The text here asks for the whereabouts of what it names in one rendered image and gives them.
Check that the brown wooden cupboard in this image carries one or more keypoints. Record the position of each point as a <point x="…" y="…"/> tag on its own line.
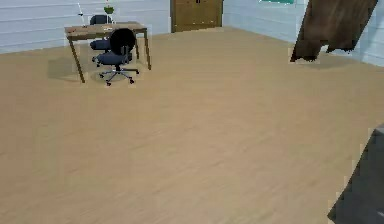
<point x="196" y="14"/>

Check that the brown wooden desk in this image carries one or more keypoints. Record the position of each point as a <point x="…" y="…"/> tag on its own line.
<point x="96" y="31"/>

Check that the small white object on desk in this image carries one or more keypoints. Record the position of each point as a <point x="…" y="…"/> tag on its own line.
<point x="107" y="28"/>

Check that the green framed wall picture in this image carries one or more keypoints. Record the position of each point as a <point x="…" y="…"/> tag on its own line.
<point x="277" y="1"/>

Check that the green houseplant on white stand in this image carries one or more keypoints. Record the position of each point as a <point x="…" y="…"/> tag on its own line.
<point x="108" y="10"/>

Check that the dark grey furniture block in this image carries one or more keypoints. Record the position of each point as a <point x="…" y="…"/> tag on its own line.
<point x="365" y="186"/>

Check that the dark brown wooden cabinet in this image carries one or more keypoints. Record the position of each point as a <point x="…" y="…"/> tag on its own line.
<point x="330" y="26"/>

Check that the black office swivel chair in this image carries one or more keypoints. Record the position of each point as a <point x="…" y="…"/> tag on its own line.
<point x="100" y="44"/>
<point x="118" y="50"/>

